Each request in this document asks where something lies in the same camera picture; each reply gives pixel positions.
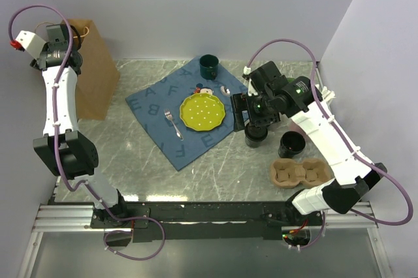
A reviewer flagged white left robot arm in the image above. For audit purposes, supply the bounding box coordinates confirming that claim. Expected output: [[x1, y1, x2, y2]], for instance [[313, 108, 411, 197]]
[[16, 24, 130, 227]]

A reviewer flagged silver spoon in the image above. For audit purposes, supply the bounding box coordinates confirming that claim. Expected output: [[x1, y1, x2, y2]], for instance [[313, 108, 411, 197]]
[[220, 86, 230, 97]]

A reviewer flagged green polka dot plate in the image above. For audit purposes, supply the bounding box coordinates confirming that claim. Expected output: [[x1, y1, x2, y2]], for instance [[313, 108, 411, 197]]
[[180, 93, 226, 132]]

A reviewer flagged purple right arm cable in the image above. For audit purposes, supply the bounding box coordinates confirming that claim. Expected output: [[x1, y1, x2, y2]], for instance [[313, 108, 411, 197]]
[[244, 39, 414, 251]]

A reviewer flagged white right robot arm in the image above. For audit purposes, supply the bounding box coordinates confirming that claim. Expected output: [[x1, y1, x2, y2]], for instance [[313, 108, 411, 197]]
[[231, 61, 386, 225]]

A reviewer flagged brown paper bag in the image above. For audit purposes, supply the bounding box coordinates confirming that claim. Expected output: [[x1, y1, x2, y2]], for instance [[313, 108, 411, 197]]
[[69, 19, 120, 120]]

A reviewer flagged white wrapped straws bundle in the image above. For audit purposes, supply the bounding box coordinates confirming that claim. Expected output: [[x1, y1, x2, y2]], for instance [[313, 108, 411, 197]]
[[321, 86, 336, 106]]

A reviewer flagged silver fork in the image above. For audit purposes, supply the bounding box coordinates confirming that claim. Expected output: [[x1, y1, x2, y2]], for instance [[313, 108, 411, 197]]
[[164, 109, 184, 140]]

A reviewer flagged blue letter placemat cloth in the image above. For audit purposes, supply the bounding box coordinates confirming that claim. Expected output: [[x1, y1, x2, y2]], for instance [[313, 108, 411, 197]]
[[126, 57, 248, 170]]

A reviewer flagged black cup lid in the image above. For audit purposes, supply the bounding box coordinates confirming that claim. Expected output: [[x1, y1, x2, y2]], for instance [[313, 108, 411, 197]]
[[244, 123, 268, 140]]

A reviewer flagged cartoon mouse coaster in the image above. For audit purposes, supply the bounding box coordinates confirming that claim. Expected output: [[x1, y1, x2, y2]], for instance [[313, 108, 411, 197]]
[[193, 84, 213, 95]]

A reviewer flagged black base frame rail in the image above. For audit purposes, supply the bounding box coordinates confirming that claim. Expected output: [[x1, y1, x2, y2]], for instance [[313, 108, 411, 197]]
[[90, 201, 323, 243]]

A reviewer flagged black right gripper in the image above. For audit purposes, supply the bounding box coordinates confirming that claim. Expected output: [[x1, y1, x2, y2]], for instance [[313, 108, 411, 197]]
[[230, 90, 280, 132]]

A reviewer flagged dark translucent takeout cup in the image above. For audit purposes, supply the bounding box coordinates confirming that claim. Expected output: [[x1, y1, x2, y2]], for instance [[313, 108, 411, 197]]
[[245, 136, 266, 148]]

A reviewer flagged black takeout cup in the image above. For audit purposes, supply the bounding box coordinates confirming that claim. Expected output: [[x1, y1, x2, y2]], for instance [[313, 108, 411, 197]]
[[278, 131, 306, 159]]

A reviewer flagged dark green mug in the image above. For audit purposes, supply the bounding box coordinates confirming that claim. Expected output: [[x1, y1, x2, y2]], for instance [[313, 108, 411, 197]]
[[199, 54, 219, 80]]

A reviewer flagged brown pulp cup carrier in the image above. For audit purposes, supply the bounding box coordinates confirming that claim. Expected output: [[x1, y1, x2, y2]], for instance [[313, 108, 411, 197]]
[[269, 159, 332, 189]]

